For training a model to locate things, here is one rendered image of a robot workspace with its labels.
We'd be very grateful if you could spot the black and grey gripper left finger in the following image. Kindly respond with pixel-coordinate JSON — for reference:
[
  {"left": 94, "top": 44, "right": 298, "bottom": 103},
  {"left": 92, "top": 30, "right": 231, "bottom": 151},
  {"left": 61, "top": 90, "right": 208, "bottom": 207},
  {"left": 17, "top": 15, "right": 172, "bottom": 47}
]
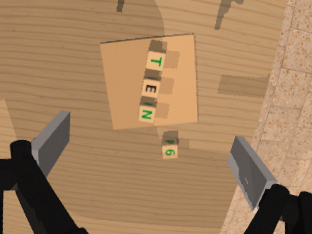
[{"left": 0, "top": 110, "right": 89, "bottom": 234}]

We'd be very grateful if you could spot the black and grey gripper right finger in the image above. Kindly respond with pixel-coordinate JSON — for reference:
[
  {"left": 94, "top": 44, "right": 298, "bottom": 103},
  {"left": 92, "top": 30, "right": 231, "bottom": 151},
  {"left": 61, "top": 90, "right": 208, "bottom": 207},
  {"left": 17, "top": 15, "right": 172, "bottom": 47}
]
[{"left": 227, "top": 136, "right": 312, "bottom": 234}]

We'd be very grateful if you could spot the tan letter block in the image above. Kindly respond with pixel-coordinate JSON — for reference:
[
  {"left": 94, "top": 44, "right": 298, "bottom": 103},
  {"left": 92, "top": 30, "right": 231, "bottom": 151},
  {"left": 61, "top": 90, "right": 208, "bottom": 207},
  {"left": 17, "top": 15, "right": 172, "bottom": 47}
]
[
  {"left": 162, "top": 138, "right": 178, "bottom": 159},
  {"left": 138, "top": 101, "right": 157, "bottom": 123},
  {"left": 146, "top": 49, "right": 166, "bottom": 71},
  {"left": 141, "top": 76, "right": 161, "bottom": 98}
]

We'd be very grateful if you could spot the tan flat mat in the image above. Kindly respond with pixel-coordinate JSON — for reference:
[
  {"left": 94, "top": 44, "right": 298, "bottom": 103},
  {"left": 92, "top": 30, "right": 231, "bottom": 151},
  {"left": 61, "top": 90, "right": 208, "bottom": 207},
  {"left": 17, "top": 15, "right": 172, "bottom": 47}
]
[{"left": 100, "top": 35, "right": 197, "bottom": 130}]

